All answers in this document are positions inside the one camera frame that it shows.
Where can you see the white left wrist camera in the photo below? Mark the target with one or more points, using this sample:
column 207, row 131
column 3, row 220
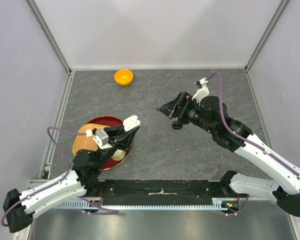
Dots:
column 101, row 139

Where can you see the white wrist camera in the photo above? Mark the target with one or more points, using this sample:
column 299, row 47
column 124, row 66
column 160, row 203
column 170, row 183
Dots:
column 202, row 90
column 101, row 139

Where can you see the white earbud charging case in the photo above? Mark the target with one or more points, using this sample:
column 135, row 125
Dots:
column 131, row 122

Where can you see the orange plastic bowl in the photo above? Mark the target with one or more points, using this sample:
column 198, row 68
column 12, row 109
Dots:
column 124, row 77

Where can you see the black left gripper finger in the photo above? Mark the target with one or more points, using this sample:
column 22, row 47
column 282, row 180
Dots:
column 124, row 141
column 115, row 130

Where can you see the white slotted cable duct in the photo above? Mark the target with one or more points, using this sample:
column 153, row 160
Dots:
column 79, row 204

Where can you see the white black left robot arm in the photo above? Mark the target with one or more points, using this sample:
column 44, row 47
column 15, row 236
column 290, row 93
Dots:
column 79, row 180

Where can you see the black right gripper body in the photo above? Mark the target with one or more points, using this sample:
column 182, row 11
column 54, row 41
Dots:
column 188, row 105

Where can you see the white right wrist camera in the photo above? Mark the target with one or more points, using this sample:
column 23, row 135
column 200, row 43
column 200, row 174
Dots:
column 202, row 90

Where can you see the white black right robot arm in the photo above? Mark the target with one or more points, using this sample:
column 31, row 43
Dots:
column 210, row 114

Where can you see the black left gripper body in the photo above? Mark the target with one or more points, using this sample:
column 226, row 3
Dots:
column 111, row 140

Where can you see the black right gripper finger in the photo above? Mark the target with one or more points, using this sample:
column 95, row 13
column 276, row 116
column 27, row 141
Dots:
column 170, row 107
column 168, row 113

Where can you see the woven bamboo mat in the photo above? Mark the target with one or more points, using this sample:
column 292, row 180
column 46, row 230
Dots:
column 86, row 143

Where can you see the pale green plastic cup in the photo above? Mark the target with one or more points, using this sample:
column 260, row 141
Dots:
column 119, row 155

